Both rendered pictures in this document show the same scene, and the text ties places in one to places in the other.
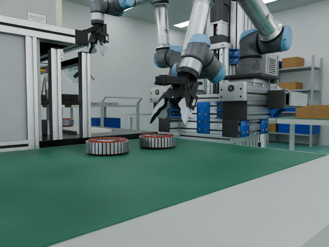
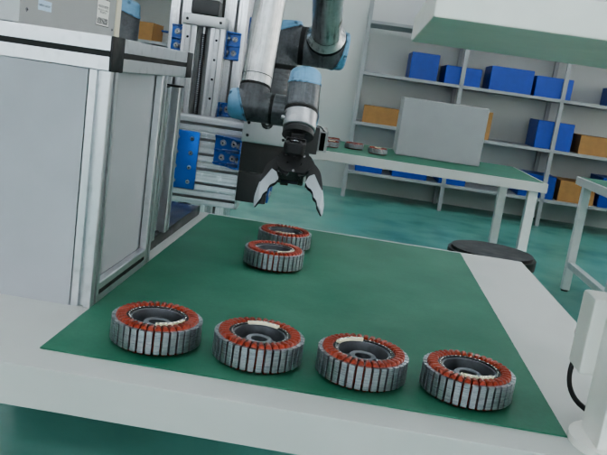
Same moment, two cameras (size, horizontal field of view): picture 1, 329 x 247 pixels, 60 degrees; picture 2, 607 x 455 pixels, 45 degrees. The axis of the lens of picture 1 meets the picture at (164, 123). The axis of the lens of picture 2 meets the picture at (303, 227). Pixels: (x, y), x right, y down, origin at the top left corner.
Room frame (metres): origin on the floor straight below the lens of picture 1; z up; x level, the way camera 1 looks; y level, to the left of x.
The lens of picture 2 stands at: (-0.24, 1.04, 1.09)
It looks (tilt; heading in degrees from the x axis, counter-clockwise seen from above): 11 degrees down; 316
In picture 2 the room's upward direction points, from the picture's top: 8 degrees clockwise
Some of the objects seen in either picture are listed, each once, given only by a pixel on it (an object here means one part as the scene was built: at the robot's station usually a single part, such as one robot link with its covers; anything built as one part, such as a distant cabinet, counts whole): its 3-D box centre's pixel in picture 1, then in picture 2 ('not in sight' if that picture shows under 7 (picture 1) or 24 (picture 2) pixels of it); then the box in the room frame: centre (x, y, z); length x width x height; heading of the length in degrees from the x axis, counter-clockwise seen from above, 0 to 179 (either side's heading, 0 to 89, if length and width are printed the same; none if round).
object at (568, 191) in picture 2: not in sight; (571, 190); (3.34, -6.20, 0.39); 0.40 x 0.36 x 0.21; 132
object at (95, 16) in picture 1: (97, 18); not in sight; (1.65, 0.38, 1.37); 0.08 x 0.08 x 0.05
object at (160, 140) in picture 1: (157, 140); (284, 237); (0.87, 0.02, 0.77); 0.11 x 0.11 x 0.04
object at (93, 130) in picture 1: (85, 130); not in sight; (1.17, 0.32, 0.78); 0.15 x 0.15 x 0.01; 43
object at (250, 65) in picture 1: (250, 66); (275, 79); (1.52, -0.45, 1.09); 0.15 x 0.15 x 0.10
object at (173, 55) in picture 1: (177, 56); (117, 17); (1.86, -0.09, 1.20); 0.13 x 0.12 x 0.14; 39
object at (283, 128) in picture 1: (288, 126); not in sight; (6.83, -2.97, 0.43); 0.42 x 0.28 x 0.30; 131
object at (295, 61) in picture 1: (293, 63); not in sight; (6.78, -3.03, 1.90); 0.40 x 0.36 x 0.24; 134
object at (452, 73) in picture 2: not in sight; (459, 76); (4.33, -5.28, 1.37); 0.42 x 0.36 x 0.18; 135
